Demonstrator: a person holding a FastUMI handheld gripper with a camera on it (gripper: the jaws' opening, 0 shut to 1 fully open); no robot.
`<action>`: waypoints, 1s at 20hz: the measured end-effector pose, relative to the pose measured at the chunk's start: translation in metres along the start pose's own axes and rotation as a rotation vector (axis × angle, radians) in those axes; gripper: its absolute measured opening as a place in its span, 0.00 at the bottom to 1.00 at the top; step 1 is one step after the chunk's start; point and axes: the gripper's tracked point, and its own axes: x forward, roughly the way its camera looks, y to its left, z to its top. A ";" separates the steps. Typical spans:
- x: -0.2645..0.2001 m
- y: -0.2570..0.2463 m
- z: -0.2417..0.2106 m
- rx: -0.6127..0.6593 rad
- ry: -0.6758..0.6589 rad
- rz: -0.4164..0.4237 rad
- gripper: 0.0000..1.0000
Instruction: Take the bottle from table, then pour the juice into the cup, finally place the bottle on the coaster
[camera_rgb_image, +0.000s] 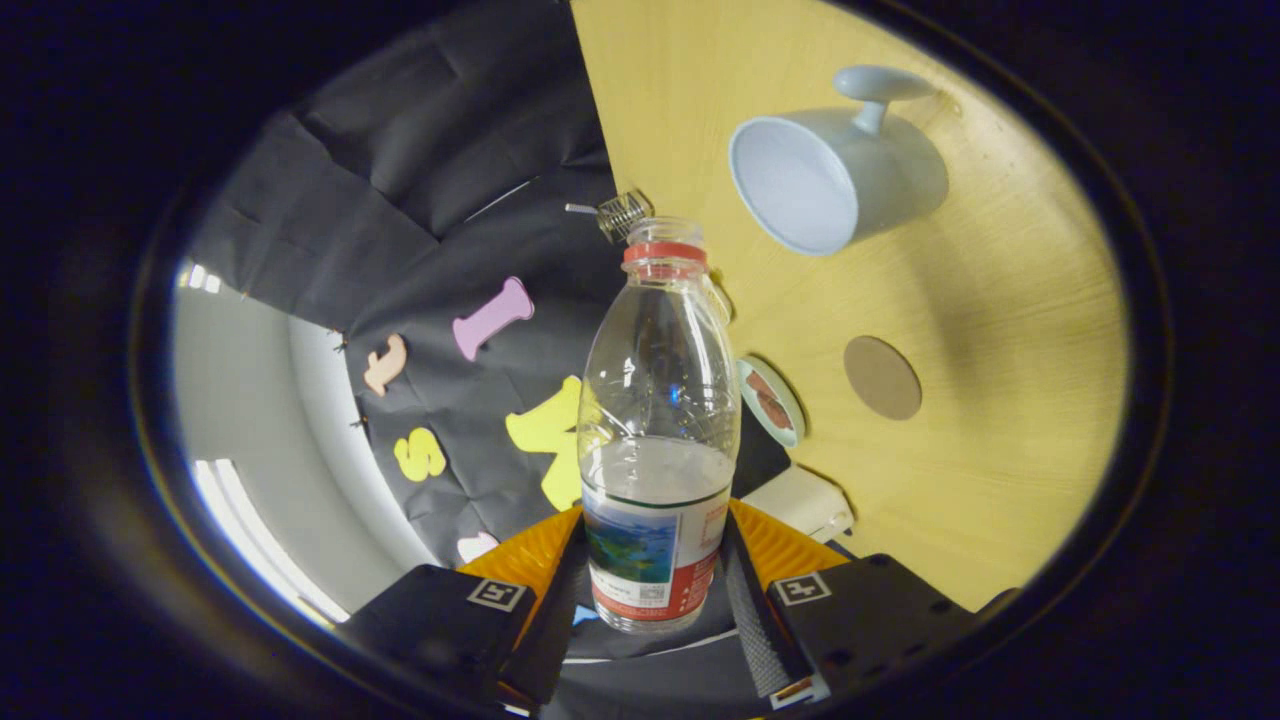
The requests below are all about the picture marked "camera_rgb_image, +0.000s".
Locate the black backdrop cloth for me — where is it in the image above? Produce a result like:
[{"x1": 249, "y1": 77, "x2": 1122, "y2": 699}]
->
[{"x1": 185, "y1": 0, "x2": 801, "y2": 720}]

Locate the wooden table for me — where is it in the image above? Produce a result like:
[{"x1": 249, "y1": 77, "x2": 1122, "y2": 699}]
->
[{"x1": 570, "y1": 0, "x2": 1131, "y2": 613}]

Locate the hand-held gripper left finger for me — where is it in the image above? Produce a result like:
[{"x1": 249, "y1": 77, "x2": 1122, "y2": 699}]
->
[{"x1": 345, "y1": 505, "x2": 587, "y2": 713}]

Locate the pale grey cup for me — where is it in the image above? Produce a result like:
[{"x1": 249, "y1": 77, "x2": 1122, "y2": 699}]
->
[{"x1": 727, "y1": 65, "x2": 951, "y2": 257}]

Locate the pale green plate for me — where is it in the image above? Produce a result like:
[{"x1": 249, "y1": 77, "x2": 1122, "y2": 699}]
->
[{"x1": 738, "y1": 357, "x2": 807, "y2": 449}]

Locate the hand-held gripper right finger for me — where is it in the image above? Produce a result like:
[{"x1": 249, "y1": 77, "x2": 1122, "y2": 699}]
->
[{"x1": 722, "y1": 500, "x2": 977, "y2": 711}]

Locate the round brown coaster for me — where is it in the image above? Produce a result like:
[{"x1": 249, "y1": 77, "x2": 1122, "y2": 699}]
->
[{"x1": 842, "y1": 335, "x2": 923, "y2": 422}]

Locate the large ceiling light panel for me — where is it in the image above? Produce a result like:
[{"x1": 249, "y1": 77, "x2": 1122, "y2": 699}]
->
[{"x1": 190, "y1": 458, "x2": 351, "y2": 626}]

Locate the clear plastic juice bottle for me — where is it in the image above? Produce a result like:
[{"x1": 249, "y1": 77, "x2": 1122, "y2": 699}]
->
[{"x1": 578, "y1": 217, "x2": 742, "y2": 635}]

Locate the white toaster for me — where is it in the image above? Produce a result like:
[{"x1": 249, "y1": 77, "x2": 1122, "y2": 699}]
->
[{"x1": 740, "y1": 465, "x2": 856, "y2": 544}]

